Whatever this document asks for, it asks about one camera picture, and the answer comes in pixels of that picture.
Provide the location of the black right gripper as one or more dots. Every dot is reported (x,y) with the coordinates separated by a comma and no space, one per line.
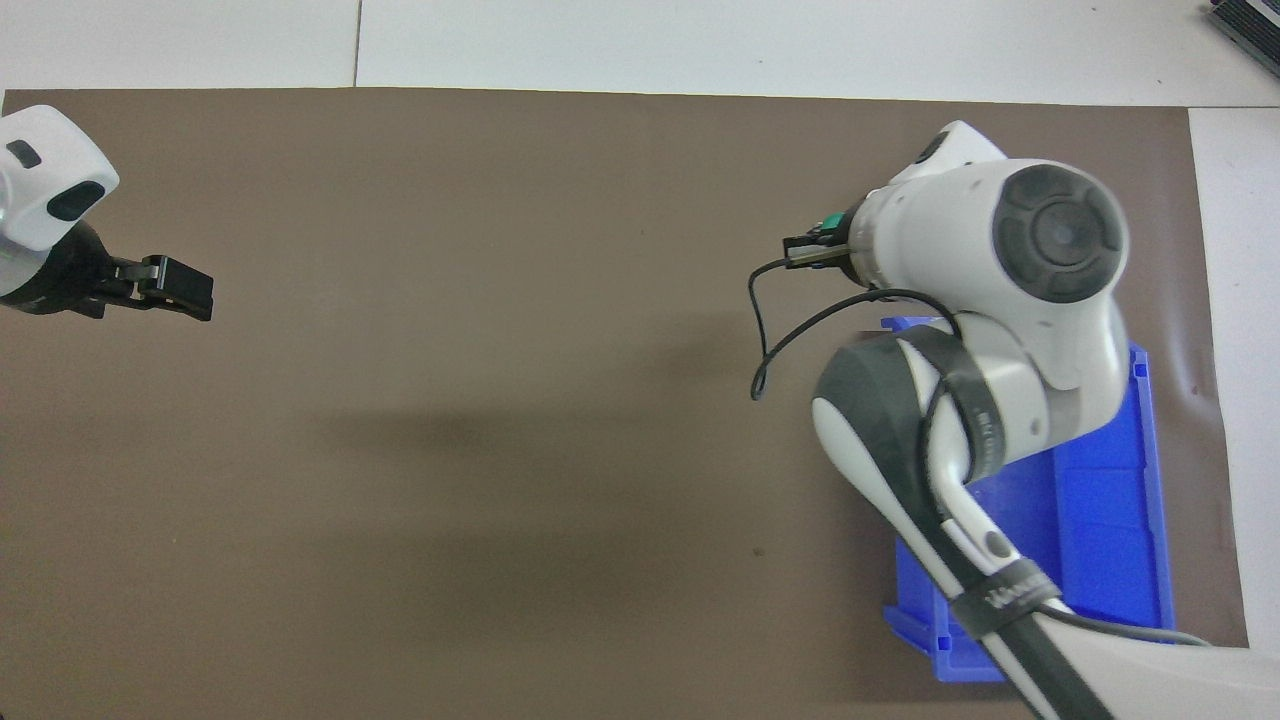
(855,250)

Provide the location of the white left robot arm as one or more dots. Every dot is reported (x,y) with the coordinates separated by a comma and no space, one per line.
(40,170)

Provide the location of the green push button switch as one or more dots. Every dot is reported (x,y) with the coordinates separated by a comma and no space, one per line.
(833,223)

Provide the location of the grey ribbed device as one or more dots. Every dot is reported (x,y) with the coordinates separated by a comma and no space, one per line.
(1245,22)

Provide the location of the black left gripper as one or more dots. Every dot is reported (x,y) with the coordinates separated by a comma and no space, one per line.
(65,280)

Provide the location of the brown table mat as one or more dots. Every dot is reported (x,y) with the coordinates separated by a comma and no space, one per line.
(450,450)

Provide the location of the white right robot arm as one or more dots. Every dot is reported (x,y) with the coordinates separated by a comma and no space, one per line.
(1000,300)

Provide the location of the blue plastic storage bin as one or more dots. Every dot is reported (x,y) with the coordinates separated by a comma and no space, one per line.
(1110,520)

